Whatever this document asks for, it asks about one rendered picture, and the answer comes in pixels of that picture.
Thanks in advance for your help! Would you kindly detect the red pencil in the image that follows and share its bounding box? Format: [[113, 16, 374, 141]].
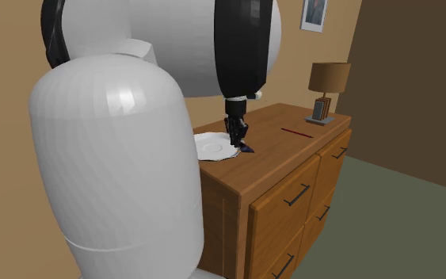
[[280, 128, 314, 140]]

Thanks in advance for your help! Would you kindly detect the brown table lamp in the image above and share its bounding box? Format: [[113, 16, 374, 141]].
[[304, 62, 352, 127]]

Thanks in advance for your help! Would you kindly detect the white plate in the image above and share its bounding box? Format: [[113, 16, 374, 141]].
[[193, 132, 242, 162]]

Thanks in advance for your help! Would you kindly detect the wooden chest of drawers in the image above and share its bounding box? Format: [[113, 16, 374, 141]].
[[192, 101, 353, 279]]

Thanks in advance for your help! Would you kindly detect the framed wall picture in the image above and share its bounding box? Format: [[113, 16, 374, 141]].
[[299, 0, 329, 33]]

